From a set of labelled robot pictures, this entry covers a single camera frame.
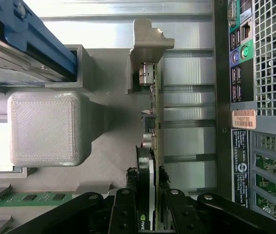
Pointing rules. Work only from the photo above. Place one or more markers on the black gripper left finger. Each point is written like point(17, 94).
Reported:
point(123, 214)

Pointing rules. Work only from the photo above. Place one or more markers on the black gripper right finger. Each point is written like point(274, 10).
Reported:
point(181, 214)

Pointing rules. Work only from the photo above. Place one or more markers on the green motherboard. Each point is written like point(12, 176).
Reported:
point(269, 185)

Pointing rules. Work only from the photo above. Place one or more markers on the green RAM stick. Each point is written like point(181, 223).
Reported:
point(30, 198)

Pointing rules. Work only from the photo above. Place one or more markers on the pink barcode sticker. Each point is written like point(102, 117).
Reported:
point(244, 118)

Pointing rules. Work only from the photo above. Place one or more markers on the grey printed parts rack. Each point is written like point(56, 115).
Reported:
point(45, 129)

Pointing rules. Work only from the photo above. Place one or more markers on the open black PC case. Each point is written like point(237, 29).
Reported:
point(221, 73)

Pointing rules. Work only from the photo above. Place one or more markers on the hard disk in blue caddy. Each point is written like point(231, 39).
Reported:
point(18, 48)

